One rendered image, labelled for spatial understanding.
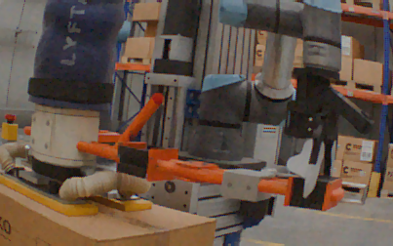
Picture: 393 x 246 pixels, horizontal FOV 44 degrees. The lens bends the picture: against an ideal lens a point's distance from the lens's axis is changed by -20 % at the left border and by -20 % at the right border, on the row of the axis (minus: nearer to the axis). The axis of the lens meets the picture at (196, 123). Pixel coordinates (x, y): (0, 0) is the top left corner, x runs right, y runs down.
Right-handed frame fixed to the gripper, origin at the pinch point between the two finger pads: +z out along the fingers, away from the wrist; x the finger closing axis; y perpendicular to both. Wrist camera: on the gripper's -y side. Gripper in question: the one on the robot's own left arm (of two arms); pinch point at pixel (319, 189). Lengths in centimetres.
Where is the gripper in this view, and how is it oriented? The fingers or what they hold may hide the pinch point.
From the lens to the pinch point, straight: 93.9
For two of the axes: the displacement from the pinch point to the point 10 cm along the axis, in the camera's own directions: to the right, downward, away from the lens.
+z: -1.1, 9.9, 0.5
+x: -5.4, -0.2, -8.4
